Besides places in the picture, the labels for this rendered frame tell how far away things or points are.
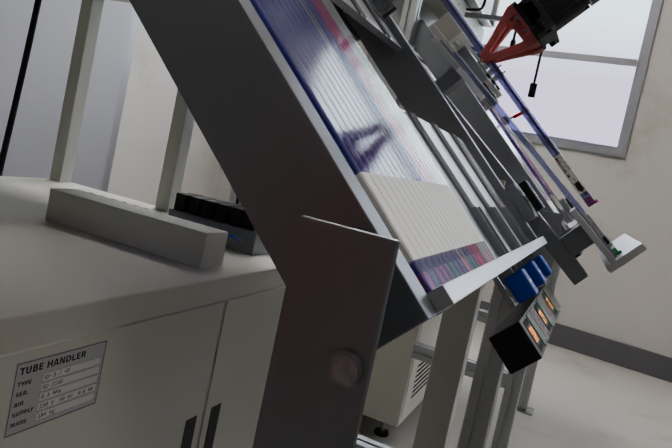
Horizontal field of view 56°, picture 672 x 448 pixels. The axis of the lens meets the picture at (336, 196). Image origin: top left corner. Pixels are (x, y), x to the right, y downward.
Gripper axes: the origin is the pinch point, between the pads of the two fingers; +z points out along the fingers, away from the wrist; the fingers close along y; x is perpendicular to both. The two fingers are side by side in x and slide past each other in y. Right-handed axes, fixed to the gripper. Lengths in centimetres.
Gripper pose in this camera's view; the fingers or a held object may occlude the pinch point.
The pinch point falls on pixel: (487, 57)
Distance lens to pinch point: 95.4
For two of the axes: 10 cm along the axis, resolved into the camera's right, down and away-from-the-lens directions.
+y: -3.9, -0.1, -9.2
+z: -7.7, 5.6, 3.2
